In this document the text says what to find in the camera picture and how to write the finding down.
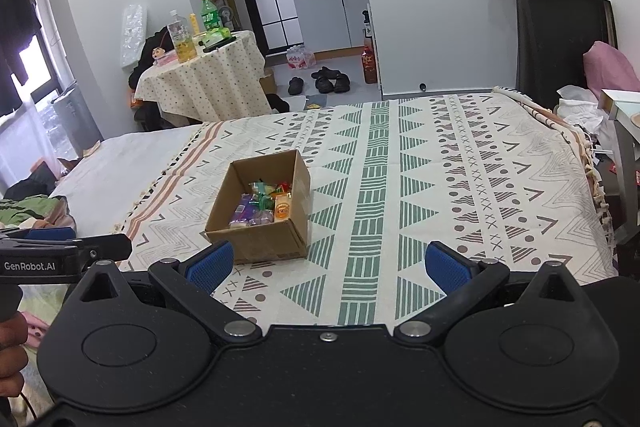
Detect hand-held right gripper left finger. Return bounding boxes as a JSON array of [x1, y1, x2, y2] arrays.
[[65, 240, 263, 344]]

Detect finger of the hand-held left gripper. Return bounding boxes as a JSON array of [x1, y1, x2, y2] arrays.
[[0, 227, 77, 244], [75, 234, 133, 264]]

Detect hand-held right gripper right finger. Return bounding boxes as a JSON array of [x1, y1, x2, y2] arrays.
[[392, 241, 596, 344]]

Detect brown cardboard box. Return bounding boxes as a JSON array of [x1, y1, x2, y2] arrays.
[[205, 149, 312, 265]]

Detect long purple snack packet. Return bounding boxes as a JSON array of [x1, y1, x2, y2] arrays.
[[229, 193, 275, 229]]

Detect green triangular snack packet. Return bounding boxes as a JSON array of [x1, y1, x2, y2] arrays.
[[249, 179, 272, 212]]

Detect orange cracker packet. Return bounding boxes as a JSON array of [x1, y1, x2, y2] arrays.
[[274, 192, 293, 222]]

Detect person's left hand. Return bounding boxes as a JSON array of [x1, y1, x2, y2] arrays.
[[0, 311, 30, 400]]

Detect green crumpled cloth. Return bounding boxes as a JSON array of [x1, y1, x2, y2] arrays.
[[0, 197, 76, 233]]

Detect white bed sheet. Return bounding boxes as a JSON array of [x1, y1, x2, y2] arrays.
[[50, 123, 208, 238]]

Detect patterned blanket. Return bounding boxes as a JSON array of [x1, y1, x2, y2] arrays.
[[115, 89, 618, 325]]

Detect grey floor appliance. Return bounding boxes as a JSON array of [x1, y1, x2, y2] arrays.
[[50, 82, 103, 158]]

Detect round table with dotted cloth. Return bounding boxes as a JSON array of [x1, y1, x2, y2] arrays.
[[134, 29, 266, 125]]

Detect pink box with figure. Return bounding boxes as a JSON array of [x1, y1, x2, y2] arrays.
[[151, 47, 180, 66]]

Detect black jacket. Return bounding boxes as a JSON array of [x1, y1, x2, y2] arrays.
[[129, 29, 173, 90]]

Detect white crumpled bag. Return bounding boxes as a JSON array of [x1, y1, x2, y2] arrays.
[[557, 86, 606, 132]]

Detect dark hanging clothes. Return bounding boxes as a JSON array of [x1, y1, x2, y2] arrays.
[[0, 0, 46, 108]]

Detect clear plastic packaging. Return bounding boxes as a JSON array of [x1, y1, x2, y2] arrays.
[[121, 3, 148, 68]]

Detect clear bottle with yellow liquid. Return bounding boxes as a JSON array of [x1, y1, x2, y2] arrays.
[[167, 9, 195, 62]]

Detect red drink bottle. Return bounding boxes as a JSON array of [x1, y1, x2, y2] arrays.
[[361, 44, 379, 85]]

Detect white side table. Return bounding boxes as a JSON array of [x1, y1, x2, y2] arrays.
[[599, 89, 640, 248]]

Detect black flat device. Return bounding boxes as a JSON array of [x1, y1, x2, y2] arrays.
[[202, 37, 238, 54]]

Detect pink water bottle pack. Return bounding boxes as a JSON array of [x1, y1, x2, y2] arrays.
[[286, 46, 317, 70]]

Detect green box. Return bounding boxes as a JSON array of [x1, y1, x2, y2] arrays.
[[199, 28, 232, 48]]

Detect green soda bottle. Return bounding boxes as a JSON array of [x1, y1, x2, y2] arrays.
[[200, 0, 223, 32]]

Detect black chair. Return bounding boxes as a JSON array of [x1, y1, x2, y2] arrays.
[[516, 0, 617, 108]]

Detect pink pillow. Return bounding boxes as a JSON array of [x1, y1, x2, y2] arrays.
[[584, 41, 640, 102]]

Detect white kitchen cabinet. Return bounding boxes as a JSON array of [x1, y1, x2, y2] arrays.
[[291, 0, 371, 52]]

